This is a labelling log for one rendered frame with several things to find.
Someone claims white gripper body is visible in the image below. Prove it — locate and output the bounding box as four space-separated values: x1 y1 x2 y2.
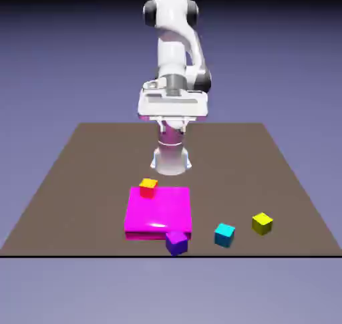
137 88 209 122

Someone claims small red cube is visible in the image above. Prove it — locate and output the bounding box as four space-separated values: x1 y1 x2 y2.
139 178 159 200

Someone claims small cyan cube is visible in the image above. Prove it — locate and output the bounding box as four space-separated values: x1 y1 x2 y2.
214 222 236 249

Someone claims small purple cube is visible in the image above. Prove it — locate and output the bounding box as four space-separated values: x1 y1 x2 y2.
165 230 189 257

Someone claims small yellow cube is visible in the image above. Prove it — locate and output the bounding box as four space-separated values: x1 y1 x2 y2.
251 212 274 236

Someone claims large magenta box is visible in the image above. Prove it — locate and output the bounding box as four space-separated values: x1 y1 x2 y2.
124 186 193 242

